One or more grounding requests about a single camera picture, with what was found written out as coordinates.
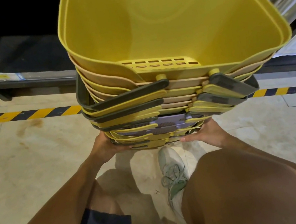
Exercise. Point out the person's right leg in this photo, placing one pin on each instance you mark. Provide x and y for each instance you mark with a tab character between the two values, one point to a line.
246	192

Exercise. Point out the person's left hand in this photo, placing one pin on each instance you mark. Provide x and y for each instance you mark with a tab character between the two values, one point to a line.
103	150

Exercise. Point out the yellow rectangular basket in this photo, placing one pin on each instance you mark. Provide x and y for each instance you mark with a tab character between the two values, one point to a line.
179	22

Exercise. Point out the stack of nested baskets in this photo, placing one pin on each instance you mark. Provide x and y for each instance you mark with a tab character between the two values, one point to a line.
135	98

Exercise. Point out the yellow black hazard tape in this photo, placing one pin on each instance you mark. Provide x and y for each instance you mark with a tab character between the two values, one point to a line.
26	114

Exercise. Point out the person's right shoe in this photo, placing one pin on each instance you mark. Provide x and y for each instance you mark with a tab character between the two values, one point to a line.
174	175

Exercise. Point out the person's left leg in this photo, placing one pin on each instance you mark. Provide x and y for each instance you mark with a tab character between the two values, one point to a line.
103	200

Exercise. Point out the person's leg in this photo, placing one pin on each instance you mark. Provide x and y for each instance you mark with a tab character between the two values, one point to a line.
246	192
103	200

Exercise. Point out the person's left forearm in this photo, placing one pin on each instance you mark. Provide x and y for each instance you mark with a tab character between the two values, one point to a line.
42	220

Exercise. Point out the person's right hand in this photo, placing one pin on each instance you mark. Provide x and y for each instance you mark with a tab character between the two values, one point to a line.
212	134

